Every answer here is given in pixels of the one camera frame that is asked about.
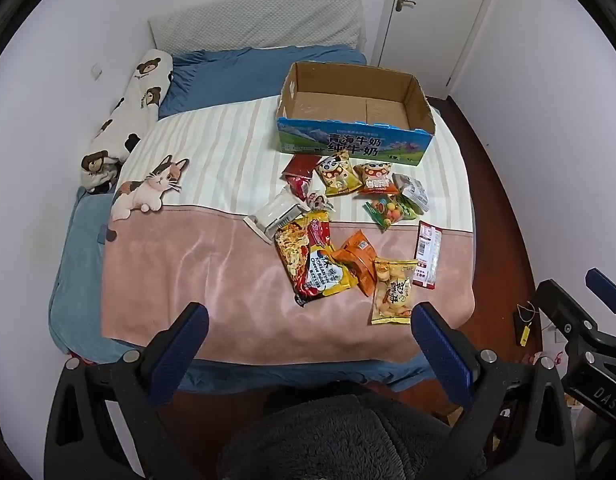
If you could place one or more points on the white clear cake packet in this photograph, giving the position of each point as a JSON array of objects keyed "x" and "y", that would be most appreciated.
[{"x": 275, "y": 215}]

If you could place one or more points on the clear yellow puff packet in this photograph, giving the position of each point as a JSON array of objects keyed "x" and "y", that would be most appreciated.
[{"x": 393, "y": 290}]

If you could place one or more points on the long red white packet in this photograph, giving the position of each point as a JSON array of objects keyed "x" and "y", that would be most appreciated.
[{"x": 427, "y": 255}]

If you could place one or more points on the blue pillow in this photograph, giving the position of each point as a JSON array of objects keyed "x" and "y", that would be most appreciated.
[{"x": 228, "y": 77}]

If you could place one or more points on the small white snack packet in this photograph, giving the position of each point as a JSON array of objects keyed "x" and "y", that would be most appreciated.
[{"x": 318, "y": 201}]

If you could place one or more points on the dark red snack packet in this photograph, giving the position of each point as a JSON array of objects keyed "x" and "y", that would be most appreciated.
[{"x": 302, "y": 165}]

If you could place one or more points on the yellow tag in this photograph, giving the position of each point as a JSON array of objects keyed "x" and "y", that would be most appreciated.
[{"x": 525, "y": 336}]

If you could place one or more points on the green colourful candy packet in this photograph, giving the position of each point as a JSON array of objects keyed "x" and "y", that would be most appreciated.
[{"x": 390, "y": 211}]

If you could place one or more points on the white door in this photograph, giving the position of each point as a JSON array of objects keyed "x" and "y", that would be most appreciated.
[{"x": 432, "y": 25}]

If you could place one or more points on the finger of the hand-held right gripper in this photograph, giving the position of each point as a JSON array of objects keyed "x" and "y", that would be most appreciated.
[
  {"x": 562, "y": 307},
  {"x": 606, "y": 287}
]

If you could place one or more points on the white bear print pillow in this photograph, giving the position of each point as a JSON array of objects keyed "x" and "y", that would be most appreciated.
[{"x": 130, "y": 115}]

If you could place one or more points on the small bright red packet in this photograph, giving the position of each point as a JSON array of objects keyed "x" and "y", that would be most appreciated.
[{"x": 299, "y": 187}]

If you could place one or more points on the grey white snack packet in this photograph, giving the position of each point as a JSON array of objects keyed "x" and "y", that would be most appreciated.
[{"x": 411, "y": 191}]

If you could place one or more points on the small orange snack packet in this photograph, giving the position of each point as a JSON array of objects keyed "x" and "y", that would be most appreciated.
[
  {"x": 365, "y": 280},
  {"x": 357, "y": 246}
]

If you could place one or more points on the white wall switch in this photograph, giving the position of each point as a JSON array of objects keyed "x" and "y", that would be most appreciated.
[{"x": 96, "y": 72}]

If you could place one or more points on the large yellow red noodle packet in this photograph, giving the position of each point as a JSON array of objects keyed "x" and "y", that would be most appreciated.
[{"x": 303, "y": 255}]

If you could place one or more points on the orange cartoon snack packet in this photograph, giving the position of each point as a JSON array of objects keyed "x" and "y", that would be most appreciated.
[{"x": 377, "y": 177}]

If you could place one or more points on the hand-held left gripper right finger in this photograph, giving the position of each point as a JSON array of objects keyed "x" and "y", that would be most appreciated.
[{"x": 443, "y": 355}]

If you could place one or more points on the grey fleece garment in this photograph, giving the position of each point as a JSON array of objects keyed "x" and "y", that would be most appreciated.
[{"x": 348, "y": 440}]

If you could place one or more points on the yellow panda snack packet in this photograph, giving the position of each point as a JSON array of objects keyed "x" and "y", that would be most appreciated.
[{"x": 338, "y": 174}]

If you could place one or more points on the cardboard box blue print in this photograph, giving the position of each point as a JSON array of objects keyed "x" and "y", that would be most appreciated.
[{"x": 353, "y": 105}]

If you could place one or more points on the striped pink cat print blanket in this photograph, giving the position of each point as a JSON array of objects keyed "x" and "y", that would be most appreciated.
[{"x": 213, "y": 260}]

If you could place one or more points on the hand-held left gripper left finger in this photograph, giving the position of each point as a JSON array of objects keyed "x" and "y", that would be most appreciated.
[{"x": 180, "y": 352}]

